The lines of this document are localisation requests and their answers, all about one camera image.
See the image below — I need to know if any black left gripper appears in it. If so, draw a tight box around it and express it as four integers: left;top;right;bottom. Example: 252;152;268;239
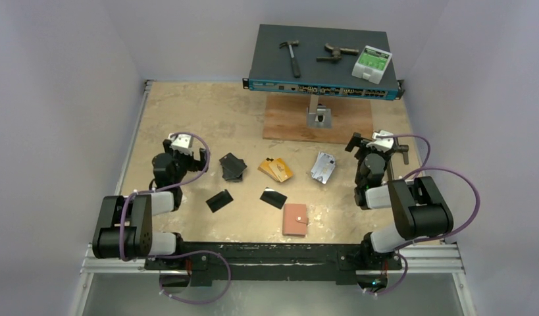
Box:
163;140;208;186

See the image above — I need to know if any single black card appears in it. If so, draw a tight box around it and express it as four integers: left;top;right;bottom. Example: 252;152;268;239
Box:
206;190;234;213
260;187;288;209

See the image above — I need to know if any pink leather card holder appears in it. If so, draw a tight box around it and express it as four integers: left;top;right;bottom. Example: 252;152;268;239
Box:
282;203;309;237

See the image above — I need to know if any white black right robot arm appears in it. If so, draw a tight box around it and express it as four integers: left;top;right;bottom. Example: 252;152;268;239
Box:
345;130;453;268

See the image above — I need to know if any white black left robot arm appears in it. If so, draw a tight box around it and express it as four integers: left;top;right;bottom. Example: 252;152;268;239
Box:
91;132;211;269

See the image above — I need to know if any white silver card stack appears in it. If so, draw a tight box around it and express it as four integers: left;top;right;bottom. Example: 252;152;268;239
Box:
311;151;336;184

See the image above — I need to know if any brown wooden board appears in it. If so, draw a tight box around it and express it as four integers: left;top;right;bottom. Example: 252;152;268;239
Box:
263;93;374;144

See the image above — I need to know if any white green electronic box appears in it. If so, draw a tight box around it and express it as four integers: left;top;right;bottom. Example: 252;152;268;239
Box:
351;45;392;84

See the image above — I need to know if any rusty metal tool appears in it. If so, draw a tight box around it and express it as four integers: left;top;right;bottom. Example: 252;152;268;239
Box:
316;43;360;63

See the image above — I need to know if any small claw hammer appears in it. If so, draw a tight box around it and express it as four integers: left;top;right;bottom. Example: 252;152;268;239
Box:
279;40;301;78

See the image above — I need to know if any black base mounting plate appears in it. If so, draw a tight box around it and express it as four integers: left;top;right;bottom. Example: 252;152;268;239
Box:
144;242;403;286

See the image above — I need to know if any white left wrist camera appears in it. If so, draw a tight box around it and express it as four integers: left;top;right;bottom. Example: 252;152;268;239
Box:
168;134;193;155

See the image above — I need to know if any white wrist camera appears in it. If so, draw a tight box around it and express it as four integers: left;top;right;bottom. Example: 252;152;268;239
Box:
366;130;396;152
168;134;193;155

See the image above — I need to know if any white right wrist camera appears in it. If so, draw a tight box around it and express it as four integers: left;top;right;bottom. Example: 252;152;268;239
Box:
366;130;396;152

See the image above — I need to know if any metal stand bracket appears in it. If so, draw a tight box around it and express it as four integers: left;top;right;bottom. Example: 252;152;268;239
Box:
307;95;332;128

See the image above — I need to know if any blue grey network switch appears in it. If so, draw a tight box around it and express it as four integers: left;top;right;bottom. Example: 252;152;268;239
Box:
242;24;405;101

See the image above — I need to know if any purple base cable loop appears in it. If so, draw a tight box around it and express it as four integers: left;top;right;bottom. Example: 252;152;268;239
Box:
158;249;232;305

